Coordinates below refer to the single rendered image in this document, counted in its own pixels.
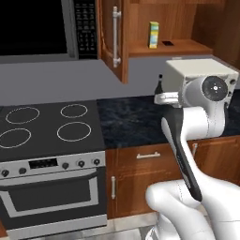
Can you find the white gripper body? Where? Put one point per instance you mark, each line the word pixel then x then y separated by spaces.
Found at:
pixel 193 67

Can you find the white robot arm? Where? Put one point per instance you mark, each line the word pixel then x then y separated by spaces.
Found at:
pixel 206 122

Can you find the small flat black object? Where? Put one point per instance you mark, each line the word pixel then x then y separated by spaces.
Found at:
pixel 167 43

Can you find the yellow and green carton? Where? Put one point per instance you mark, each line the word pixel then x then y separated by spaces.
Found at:
pixel 153 34

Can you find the wooden base cupboard door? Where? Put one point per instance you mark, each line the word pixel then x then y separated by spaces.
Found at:
pixel 218 159
pixel 131 197

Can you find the wooden drawer front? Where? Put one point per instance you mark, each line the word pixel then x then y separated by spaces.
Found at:
pixel 128 162

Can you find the black stove knob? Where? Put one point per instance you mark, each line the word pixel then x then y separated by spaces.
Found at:
pixel 22 170
pixel 81 163
pixel 97 162
pixel 65 165
pixel 5 172

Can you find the black and silver stove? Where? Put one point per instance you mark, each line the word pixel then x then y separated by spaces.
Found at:
pixel 47 137

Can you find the black microwave oven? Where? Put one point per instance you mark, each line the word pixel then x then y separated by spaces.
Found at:
pixel 31 25

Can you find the black oven door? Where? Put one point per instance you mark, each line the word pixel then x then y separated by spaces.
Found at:
pixel 53 197

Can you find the open wooden wall cabinet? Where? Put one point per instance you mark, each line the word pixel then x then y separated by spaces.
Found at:
pixel 175 49

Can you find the wooden wall cabinet door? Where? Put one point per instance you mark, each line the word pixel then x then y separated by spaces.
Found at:
pixel 106 37

